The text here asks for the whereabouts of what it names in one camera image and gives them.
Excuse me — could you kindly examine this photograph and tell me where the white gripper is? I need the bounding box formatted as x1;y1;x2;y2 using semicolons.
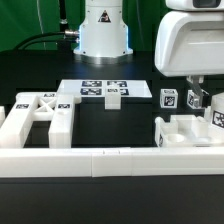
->
154;11;224;109

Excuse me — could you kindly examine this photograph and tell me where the white chair seat part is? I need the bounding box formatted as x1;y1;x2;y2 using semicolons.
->
155;115;224;148

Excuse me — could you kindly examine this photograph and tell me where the white U-shaped obstacle fence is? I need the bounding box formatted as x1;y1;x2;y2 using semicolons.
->
0;147;224;178

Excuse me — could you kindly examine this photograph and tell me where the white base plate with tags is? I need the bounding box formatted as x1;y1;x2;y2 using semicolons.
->
57;79;152;98

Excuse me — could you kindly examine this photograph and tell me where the white chair back frame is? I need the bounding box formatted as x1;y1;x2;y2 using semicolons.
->
0;92;82;149

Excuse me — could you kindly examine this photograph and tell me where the black cable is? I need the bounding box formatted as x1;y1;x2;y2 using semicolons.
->
13;29;81;52

